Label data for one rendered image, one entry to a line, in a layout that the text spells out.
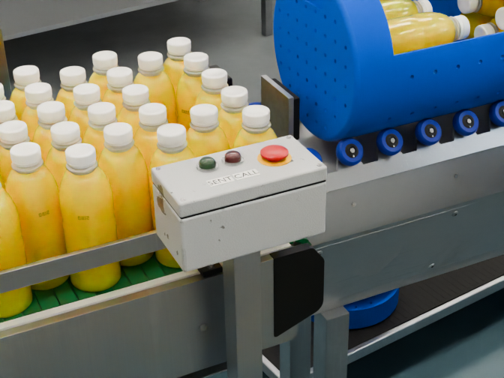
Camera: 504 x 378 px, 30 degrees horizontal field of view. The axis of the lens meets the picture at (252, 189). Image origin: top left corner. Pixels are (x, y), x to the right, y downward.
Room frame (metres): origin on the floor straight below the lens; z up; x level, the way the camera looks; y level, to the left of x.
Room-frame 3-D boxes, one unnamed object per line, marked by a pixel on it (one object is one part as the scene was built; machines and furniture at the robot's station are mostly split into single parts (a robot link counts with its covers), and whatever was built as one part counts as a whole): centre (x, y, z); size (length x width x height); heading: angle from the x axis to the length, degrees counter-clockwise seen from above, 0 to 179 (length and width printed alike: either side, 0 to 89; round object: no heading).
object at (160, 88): (1.38, 0.16, 0.99); 0.07 x 0.07 x 0.19
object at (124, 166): (1.13, 0.18, 0.99); 0.07 x 0.07 x 0.19
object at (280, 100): (1.38, -0.05, 0.99); 0.10 x 0.02 x 0.12; 25
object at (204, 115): (1.19, 0.06, 1.09); 0.04 x 0.04 x 0.02
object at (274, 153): (1.05, -0.03, 1.11); 0.04 x 0.04 x 0.01
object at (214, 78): (1.31, 0.05, 1.09); 0.04 x 0.04 x 0.02
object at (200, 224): (1.03, 0.02, 1.05); 0.20 x 0.10 x 0.10; 115
